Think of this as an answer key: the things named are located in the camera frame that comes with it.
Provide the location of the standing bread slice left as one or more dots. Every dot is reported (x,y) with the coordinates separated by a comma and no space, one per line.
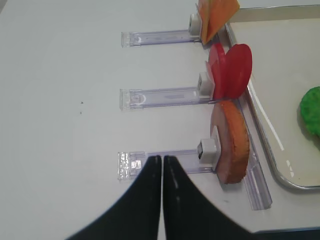
(234,141)

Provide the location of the white bread pusher block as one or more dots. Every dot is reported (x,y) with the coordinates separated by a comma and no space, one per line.
(209,151)

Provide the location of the green lettuce leaf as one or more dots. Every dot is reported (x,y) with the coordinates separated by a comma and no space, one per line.
(310,111)

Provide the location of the clear bread holder track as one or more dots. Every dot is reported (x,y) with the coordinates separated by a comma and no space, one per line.
(130,164)

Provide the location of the right red tomato slice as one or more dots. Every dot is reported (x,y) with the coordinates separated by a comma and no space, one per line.
(239,64)

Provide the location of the orange cheese slice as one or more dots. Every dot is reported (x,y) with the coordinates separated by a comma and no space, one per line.
(219,13)
(204,10)

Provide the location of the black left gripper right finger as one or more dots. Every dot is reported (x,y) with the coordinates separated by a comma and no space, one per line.
(188,214)

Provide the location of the right orange cheese slice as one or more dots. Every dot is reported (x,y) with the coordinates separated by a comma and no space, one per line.
(219,13)

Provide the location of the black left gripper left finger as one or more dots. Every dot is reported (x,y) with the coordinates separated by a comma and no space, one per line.
(136,215)

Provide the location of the white cheese pusher block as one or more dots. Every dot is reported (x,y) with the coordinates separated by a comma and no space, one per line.
(195,24)

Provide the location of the clear cheese holder track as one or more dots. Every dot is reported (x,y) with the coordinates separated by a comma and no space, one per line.
(137,39)

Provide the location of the left orange cheese slice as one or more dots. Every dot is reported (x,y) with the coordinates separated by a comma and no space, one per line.
(204,10)

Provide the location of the clear left long rail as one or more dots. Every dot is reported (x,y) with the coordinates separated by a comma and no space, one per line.
(254,180)

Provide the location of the white tomato pusher block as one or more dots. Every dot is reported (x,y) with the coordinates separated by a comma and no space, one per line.
(205,85)

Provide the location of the white metal tray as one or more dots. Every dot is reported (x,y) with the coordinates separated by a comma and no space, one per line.
(285,46)

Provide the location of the clear tomato holder track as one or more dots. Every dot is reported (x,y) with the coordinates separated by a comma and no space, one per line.
(131,99)

